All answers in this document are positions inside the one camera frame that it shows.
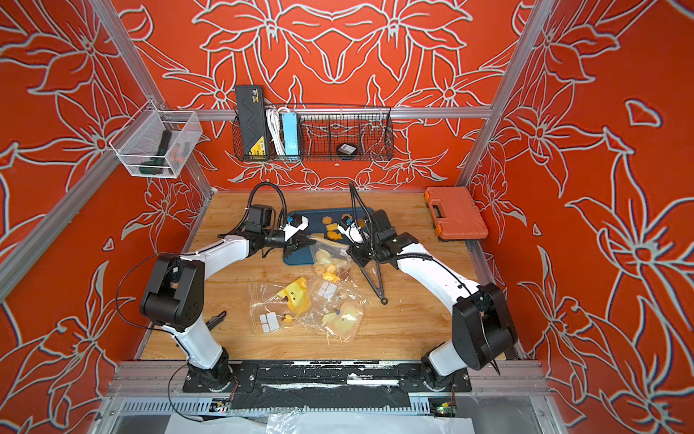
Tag bag with yellow duck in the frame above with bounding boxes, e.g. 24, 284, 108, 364
249, 277, 313, 336

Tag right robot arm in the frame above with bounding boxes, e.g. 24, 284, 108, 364
338, 183, 518, 392

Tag clear acrylic wall bin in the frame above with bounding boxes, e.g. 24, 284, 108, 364
108, 101, 202, 179

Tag black box in basket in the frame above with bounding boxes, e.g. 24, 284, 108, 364
235, 85, 269, 161

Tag black metal tongs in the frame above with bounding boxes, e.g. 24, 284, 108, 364
360, 262, 389, 305

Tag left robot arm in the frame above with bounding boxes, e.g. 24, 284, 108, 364
140, 182, 316, 392

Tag orange tool case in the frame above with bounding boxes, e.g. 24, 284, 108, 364
424, 186, 489, 242

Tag light blue power bank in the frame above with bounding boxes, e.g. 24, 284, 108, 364
281, 112, 300, 161

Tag bag with cream bear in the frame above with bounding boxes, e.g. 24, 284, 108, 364
309, 236, 354, 282

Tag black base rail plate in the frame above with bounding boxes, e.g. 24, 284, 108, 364
182, 360, 472, 415

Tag dark green screwdriver handle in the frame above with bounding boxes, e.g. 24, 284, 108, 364
138, 129, 172, 175

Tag white coiled cable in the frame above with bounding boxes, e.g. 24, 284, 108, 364
266, 107, 288, 158

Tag dark blue tray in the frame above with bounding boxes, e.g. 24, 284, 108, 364
282, 206, 381, 267

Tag black wire wall basket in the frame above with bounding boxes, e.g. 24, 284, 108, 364
231, 105, 395, 163

